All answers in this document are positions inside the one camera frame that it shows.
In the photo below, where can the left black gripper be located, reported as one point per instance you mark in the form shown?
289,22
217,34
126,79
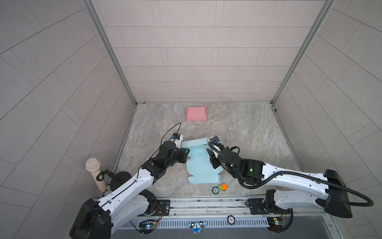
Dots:
182,153

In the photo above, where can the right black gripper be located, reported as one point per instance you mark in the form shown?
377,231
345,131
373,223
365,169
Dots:
212,159

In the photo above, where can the light blue paper box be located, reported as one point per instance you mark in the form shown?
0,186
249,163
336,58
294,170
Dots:
199,165

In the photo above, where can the pink paper box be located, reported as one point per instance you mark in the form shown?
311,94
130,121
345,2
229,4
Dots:
196,113

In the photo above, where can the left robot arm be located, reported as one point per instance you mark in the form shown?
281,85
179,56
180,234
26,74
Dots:
102,218

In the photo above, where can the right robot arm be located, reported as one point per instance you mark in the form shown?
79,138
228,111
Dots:
325,191

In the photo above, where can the orange green small toy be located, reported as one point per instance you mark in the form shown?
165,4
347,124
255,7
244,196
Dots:
222,187

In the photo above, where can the black round stand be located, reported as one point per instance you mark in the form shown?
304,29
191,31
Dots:
117,180

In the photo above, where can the blue red sticker tag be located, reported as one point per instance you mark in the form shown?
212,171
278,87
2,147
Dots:
197,227

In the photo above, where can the right green circuit board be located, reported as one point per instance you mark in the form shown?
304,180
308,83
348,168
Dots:
276,223

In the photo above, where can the green circuit board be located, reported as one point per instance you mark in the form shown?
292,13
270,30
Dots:
276,223
147,227

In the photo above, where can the left green circuit board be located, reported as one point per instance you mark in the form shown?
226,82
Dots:
147,227

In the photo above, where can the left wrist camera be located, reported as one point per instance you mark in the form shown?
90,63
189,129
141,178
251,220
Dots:
177,139

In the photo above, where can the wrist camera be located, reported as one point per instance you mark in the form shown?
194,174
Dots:
177,139
215,139

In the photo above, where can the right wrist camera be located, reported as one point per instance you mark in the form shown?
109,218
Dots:
215,139

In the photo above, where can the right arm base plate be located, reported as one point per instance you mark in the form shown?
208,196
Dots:
262,206

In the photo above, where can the aluminium rail frame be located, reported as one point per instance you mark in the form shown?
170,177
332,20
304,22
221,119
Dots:
182,207

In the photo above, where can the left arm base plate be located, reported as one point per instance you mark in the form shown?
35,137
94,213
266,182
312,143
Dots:
162,208

